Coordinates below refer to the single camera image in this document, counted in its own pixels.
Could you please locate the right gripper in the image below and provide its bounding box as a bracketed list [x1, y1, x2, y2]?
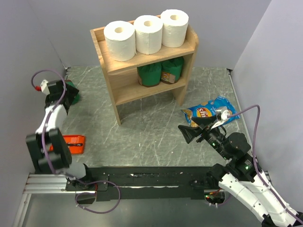
[177, 114, 230, 158]

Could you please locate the green roll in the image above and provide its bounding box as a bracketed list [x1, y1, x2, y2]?
[65, 80, 80, 105]
[160, 57, 184, 84]
[137, 62, 161, 87]

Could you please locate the white paper towel roll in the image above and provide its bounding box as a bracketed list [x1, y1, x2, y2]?
[133, 15, 163, 55]

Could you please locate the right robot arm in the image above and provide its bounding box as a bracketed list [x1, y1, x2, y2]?
[178, 114, 303, 227]

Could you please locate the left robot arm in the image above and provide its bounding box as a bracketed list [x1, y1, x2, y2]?
[26, 80, 94, 190]

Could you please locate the wooden two-tier shelf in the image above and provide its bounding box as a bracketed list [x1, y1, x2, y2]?
[90, 26, 199, 125]

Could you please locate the blue Lay's chips bag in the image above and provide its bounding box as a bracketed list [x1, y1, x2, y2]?
[181, 96, 237, 127]

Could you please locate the orange flat package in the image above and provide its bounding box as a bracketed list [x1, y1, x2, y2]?
[49, 135, 86, 155]

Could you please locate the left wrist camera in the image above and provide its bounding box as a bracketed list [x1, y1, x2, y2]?
[34, 79, 50, 95]

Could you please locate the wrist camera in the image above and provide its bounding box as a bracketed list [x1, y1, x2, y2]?
[34, 79, 50, 95]
[211, 106, 230, 129]

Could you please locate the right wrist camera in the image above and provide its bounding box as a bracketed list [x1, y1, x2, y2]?
[211, 106, 230, 129]

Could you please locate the purple cable loop, base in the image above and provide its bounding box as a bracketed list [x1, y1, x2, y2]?
[75, 181, 121, 215]

